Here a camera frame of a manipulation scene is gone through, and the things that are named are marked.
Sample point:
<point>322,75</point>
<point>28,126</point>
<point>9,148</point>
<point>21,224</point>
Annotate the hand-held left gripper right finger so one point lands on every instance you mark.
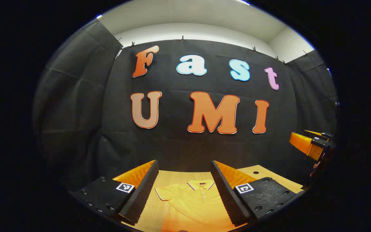
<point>224,193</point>

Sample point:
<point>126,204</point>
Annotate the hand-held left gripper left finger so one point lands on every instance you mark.
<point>145,190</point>

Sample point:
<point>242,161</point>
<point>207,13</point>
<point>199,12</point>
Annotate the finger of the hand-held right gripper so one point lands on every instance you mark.
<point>304,145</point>
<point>317,134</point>

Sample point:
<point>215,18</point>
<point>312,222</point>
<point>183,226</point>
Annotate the orange T-shirt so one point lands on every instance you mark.
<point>192,206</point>

